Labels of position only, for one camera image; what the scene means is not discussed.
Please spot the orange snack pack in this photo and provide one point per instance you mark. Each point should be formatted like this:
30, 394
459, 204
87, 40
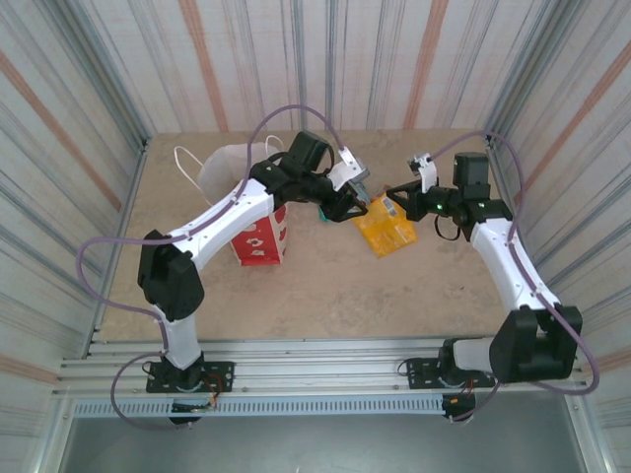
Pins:
387, 236

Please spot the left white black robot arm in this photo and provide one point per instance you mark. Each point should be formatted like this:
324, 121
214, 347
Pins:
222, 217

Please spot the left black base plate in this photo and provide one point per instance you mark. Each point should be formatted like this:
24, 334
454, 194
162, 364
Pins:
219, 375

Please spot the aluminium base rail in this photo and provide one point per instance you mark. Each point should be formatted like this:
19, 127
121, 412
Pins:
315, 355

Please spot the red white paper bag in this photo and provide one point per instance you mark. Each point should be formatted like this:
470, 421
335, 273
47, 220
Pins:
256, 244

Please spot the aluminium side frame rail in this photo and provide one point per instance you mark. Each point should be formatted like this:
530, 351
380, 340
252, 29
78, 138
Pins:
118, 246
522, 256

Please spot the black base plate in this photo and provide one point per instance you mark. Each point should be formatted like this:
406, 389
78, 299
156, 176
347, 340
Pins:
419, 372
219, 375

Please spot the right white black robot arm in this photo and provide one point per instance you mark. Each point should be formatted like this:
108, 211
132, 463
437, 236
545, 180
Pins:
503, 266

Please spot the green red Fox's candy bag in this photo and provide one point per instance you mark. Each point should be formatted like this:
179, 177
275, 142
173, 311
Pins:
323, 217

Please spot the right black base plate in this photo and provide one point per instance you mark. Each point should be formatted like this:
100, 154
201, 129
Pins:
419, 372

